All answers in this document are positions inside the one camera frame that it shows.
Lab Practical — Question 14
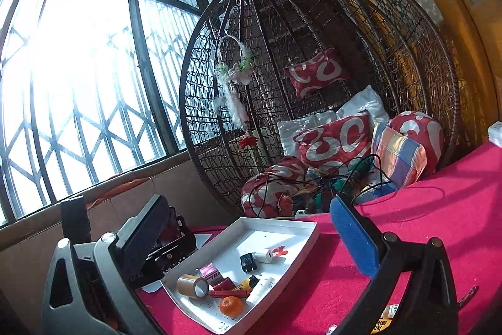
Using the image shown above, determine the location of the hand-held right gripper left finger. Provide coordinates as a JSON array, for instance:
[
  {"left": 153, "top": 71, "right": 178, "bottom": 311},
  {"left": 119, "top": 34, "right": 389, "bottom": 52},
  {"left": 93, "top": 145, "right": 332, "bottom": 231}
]
[{"left": 42, "top": 195, "right": 170, "bottom": 335}]

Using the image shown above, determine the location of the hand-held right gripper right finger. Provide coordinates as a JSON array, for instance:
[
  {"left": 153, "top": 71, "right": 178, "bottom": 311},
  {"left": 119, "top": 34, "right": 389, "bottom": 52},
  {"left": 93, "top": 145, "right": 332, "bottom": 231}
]
[{"left": 329, "top": 196, "right": 460, "bottom": 335}]

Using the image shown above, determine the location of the brown tape roll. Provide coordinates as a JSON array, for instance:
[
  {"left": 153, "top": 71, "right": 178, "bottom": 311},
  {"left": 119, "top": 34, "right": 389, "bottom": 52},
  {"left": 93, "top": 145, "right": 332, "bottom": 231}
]
[{"left": 176, "top": 274, "right": 210, "bottom": 298}]

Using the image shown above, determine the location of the pink box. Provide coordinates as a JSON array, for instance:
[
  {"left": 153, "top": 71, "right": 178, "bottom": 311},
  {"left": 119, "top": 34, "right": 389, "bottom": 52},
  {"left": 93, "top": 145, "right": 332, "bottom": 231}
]
[{"left": 199, "top": 263, "right": 222, "bottom": 278}]

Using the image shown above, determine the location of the white cardboard tray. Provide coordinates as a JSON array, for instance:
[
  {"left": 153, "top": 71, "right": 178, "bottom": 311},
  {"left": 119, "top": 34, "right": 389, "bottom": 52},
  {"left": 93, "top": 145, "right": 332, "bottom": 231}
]
[{"left": 161, "top": 217, "right": 320, "bottom": 335}]

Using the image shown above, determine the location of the white tube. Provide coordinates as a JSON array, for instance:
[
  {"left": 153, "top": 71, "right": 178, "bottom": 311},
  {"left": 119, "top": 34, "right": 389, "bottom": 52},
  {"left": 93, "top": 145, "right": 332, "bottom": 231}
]
[{"left": 245, "top": 277, "right": 277, "bottom": 306}]

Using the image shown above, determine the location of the yellow black glue bottle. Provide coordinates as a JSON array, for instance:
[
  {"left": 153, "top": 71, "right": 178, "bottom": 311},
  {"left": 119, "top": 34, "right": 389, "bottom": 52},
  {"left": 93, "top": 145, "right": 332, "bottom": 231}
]
[{"left": 234, "top": 275, "right": 260, "bottom": 290}]

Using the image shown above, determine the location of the orange tangerine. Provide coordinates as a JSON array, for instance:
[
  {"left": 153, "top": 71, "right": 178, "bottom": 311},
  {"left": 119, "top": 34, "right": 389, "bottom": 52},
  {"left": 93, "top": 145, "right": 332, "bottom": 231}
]
[{"left": 218, "top": 296, "right": 244, "bottom": 317}]

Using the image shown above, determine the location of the black cat paw phone stand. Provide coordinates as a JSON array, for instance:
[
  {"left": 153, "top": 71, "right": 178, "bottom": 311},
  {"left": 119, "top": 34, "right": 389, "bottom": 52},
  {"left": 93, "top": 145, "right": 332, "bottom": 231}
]
[{"left": 143, "top": 215, "right": 197, "bottom": 281}]

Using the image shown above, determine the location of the green cloth bundle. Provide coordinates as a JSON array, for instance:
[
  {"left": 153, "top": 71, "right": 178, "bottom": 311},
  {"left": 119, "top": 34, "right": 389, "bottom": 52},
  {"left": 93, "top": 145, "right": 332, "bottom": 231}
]
[{"left": 306, "top": 156, "right": 377, "bottom": 214}]

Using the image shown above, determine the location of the orange cloth strip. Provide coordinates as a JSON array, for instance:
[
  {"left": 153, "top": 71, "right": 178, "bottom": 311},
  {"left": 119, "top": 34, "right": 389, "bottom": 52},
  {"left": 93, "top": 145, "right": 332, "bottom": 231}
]
[{"left": 90, "top": 174, "right": 158, "bottom": 210}]

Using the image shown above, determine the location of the plaid pillow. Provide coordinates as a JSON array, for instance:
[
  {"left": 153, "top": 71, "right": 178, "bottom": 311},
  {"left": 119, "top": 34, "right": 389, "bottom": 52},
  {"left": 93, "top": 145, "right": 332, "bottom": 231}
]
[{"left": 353, "top": 122, "right": 427, "bottom": 204}]

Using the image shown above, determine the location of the yellow labelled box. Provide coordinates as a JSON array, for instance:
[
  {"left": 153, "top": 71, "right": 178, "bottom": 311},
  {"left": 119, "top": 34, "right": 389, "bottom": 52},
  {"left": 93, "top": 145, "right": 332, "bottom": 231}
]
[{"left": 369, "top": 304, "right": 401, "bottom": 335}]

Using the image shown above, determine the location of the round red patterned cushion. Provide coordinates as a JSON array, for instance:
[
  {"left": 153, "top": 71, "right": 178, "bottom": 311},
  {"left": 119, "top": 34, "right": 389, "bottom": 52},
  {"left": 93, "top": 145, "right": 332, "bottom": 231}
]
[{"left": 240, "top": 156, "right": 314, "bottom": 219}]

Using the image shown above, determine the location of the square red patterned pillow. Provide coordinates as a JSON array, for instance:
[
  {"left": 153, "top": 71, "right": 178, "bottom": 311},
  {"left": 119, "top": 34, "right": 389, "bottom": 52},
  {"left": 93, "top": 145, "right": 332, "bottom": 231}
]
[{"left": 293, "top": 111, "right": 373, "bottom": 173}]

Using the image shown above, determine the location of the red tablecloth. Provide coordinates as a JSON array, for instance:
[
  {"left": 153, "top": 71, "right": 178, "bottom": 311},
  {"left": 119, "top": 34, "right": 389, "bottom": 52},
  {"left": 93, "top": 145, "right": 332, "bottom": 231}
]
[{"left": 133, "top": 141, "right": 502, "bottom": 335}]

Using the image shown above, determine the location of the red patterned seat cushion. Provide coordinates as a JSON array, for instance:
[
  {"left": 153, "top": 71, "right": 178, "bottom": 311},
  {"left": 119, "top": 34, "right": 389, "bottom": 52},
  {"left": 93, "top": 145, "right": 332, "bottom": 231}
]
[{"left": 388, "top": 111, "right": 446, "bottom": 175}]

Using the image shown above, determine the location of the metal drill bit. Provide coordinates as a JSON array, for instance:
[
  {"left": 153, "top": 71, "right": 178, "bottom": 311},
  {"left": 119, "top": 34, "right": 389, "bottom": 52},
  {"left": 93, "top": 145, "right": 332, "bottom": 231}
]
[{"left": 457, "top": 286, "right": 478, "bottom": 307}]

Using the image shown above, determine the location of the white pillow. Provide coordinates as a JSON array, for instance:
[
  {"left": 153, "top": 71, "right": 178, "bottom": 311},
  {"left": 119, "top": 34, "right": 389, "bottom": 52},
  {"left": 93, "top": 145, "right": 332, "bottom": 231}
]
[{"left": 276, "top": 84, "right": 390, "bottom": 159}]

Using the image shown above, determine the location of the brown wicker hanging egg chair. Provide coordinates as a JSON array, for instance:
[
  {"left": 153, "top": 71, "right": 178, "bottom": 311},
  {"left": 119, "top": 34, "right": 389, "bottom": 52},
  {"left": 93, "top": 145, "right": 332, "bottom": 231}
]
[{"left": 178, "top": 0, "right": 460, "bottom": 218}]

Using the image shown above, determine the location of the small red patterned pillow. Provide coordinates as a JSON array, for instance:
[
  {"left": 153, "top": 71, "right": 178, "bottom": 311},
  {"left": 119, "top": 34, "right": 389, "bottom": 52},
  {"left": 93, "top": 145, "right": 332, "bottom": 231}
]
[{"left": 284, "top": 48, "right": 350, "bottom": 98}]

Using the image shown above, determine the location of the white box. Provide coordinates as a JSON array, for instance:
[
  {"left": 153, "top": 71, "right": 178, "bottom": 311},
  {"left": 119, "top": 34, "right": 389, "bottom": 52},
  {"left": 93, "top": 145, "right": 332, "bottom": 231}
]
[{"left": 487, "top": 123, "right": 502, "bottom": 147}]

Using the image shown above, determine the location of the barred window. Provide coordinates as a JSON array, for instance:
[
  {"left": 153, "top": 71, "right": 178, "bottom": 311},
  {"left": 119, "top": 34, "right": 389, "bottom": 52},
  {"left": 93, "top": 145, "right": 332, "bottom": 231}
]
[{"left": 0, "top": 0, "right": 212, "bottom": 230}]

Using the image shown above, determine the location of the white feather dreamcatcher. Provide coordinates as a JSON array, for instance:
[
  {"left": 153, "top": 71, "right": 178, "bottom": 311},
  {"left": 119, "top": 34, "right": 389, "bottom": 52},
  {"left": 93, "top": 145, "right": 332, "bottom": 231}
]
[{"left": 214, "top": 35, "right": 259, "bottom": 149}]

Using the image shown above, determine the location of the tangled black cable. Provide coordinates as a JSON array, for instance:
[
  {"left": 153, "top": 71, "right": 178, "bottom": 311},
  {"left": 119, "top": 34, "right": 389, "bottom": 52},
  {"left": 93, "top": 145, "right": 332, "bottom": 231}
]
[{"left": 255, "top": 154, "right": 446, "bottom": 220}]

